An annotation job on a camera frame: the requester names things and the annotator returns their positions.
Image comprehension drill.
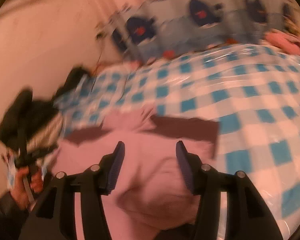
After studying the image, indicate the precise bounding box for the person's left hand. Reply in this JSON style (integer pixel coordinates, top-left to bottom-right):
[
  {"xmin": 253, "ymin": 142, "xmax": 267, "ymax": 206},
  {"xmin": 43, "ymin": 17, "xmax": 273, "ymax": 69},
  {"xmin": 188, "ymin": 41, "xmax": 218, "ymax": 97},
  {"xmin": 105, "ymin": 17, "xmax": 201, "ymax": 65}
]
[{"xmin": 10, "ymin": 167, "xmax": 44, "ymax": 210}]

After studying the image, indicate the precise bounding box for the blue white checkered bed cover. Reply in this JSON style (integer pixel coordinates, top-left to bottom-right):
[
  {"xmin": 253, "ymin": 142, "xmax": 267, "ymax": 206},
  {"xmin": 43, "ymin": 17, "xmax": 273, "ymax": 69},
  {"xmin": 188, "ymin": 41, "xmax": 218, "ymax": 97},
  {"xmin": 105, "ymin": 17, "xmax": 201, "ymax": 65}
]
[{"xmin": 54, "ymin": 44, "xmax": 300, "ymax": 239}]

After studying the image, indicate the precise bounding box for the black quilted jacket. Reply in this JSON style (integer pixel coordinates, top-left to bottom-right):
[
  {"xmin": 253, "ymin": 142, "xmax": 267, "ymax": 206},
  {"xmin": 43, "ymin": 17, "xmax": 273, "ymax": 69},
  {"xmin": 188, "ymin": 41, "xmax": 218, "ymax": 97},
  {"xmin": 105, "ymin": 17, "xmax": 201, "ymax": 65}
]
[{"xmin": 0, "ymin": 66, "xmax": 91, "ymax": 151}]

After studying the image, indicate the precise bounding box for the pink clothes pile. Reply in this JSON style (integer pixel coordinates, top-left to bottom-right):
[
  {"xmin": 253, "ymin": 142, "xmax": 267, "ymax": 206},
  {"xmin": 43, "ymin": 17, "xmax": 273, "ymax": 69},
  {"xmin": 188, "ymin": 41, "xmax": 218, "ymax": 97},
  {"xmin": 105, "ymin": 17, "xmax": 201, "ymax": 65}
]
[{"xmin": 264, "ymin": 29, "xmax": 300, "ymax": 56}]

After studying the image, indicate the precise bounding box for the pink and brown sweatshirt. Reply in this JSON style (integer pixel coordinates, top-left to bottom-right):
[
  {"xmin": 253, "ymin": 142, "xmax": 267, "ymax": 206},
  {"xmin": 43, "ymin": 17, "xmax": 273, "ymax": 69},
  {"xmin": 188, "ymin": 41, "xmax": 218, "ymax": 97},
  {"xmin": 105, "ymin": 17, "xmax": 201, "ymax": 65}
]
[{"xmin": 49, "ymin": 109, "xmax": 219, "ymax": 239}]

